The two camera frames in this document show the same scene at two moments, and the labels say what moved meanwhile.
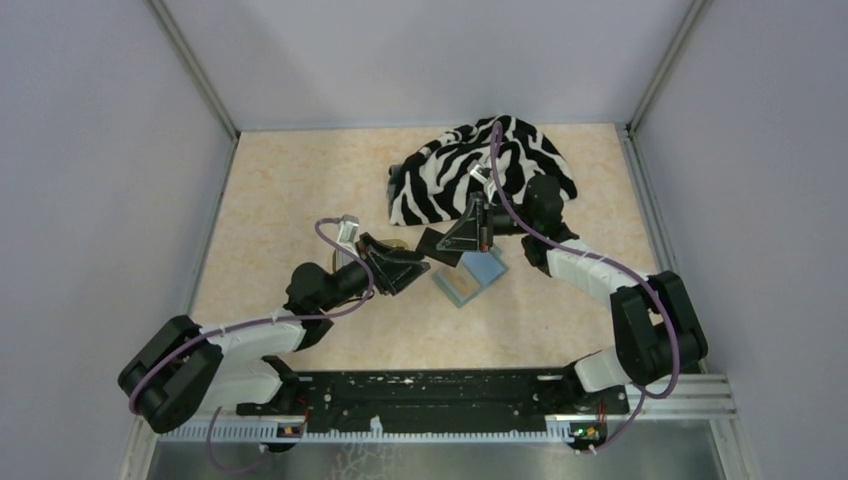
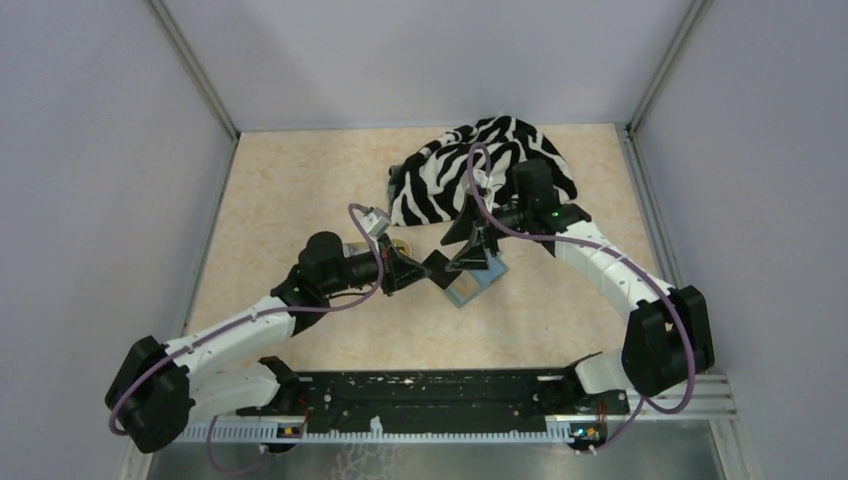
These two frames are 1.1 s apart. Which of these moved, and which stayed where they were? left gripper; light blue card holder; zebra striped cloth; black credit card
Moved: black credit card
Stayed: left gripper; zebra striped cloth; light blue card holder
